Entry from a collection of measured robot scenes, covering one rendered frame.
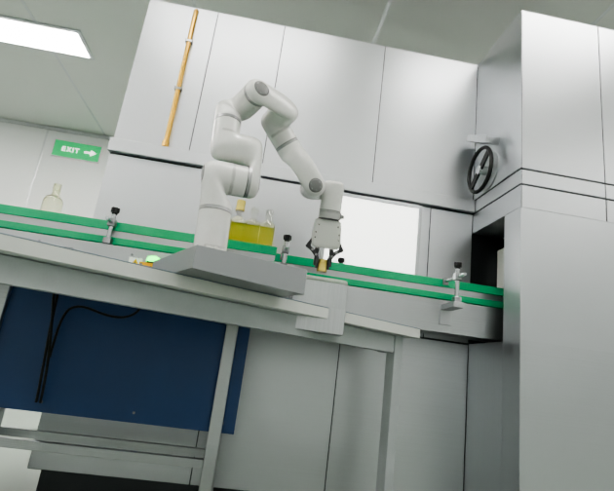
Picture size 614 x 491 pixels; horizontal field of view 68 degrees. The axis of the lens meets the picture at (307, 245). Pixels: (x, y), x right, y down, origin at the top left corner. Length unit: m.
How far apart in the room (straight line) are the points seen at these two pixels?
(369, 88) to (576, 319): 1.33
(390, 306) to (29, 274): 1.18
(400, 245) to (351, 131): 0.58
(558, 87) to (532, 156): 0.35
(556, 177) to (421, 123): 0.67
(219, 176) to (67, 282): 0.49
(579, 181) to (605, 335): 0.58
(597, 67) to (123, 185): 2.04
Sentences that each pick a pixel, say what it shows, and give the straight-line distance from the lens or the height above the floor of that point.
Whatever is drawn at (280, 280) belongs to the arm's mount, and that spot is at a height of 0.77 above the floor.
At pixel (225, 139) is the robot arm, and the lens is 1.41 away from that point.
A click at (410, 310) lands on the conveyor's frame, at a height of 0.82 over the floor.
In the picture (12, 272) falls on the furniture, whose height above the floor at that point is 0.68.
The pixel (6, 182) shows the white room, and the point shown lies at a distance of 5.72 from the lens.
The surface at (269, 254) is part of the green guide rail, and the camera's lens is 1.63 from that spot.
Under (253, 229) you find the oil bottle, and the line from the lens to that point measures 1.76.
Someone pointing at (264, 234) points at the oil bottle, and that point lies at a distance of 1.75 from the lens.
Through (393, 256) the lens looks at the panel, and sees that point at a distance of 1.99.
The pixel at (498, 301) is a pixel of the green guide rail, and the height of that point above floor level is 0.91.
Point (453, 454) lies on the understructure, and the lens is 2.08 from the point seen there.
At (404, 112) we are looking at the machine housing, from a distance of 2.30.
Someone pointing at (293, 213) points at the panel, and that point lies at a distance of 1.94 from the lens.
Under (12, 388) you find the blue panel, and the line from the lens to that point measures 1.73.
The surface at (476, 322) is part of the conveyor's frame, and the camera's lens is 1.88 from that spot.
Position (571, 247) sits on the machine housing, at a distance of 1.95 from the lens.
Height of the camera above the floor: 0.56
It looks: 15 degrees up
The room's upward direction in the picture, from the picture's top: 7 degrees clockwise
